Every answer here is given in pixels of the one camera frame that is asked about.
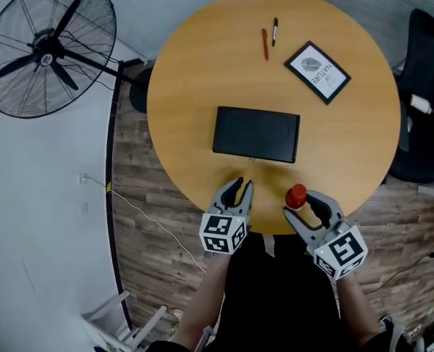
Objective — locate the black office chair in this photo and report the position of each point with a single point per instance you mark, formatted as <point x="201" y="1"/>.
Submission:
<point x="426" y="50"/>

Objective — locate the black standing fan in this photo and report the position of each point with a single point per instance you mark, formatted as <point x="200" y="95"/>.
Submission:
<point x="46" y="58"/>

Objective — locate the white rack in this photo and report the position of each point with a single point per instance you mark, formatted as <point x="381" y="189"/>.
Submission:
<point x="107" y="312"/>

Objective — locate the red capped small bottle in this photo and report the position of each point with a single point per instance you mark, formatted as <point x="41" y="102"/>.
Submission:
<point x="295" y="194"/>

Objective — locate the black metal box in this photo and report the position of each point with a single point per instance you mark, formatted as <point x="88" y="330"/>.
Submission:
<point x="255" y="134"/>

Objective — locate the white wall plate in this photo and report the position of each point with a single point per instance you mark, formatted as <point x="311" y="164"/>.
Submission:
<point x="83" y="209"/>

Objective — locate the black marker pen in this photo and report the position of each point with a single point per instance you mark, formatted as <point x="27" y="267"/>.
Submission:
<point x="275" y="31"/>

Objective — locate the person's right forearm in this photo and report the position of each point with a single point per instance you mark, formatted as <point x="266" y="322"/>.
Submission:
<point x="356" y="306"/>

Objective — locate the black framed picture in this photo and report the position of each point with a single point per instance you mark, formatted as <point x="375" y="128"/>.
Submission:
<point x="316" y="72"/>

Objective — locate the red pen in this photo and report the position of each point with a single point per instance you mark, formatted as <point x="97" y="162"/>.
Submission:
<point x="265" y="44"/>

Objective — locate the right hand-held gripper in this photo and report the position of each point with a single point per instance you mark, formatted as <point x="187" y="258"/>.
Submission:
<point x="343" y="251"/>

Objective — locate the white roll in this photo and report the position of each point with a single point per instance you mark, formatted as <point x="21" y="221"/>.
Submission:
<point x="421" y="103"/>

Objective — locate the person's black clothing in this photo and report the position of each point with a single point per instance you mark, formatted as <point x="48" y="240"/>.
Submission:
<point x="279" y="299"/>

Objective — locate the white wall socket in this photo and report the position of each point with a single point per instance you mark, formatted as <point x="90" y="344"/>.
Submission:
<point x="82" y="179"/>

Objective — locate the person's left forearm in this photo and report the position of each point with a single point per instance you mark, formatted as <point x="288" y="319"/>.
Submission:
<point x="202" y="299"/>

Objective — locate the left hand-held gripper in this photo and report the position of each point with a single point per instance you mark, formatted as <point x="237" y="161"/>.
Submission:
<point x="220" y="231"/>

